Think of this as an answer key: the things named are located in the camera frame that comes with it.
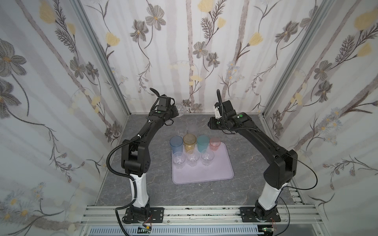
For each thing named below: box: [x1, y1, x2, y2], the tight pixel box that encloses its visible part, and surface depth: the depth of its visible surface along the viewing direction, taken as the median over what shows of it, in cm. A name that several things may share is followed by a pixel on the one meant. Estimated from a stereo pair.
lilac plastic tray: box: [171, 142, 234, 185], surface depth 91 cm
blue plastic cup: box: [169, 135, 184, 154], surface depth 90 cm
